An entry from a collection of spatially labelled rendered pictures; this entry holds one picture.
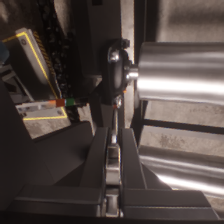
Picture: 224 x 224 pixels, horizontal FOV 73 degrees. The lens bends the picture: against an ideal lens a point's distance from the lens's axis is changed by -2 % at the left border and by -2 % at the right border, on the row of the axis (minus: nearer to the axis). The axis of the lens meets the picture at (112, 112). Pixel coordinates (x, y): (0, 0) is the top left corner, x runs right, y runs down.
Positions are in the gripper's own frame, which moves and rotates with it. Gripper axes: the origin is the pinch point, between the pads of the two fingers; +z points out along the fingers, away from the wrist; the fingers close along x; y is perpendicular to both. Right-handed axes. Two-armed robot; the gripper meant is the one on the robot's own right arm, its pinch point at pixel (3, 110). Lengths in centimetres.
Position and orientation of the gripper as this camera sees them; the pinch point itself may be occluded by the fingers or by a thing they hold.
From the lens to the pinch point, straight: 22.8
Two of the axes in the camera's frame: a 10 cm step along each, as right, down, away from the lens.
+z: 8.5, 1.4, -5.0
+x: 0.5, -9.8, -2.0
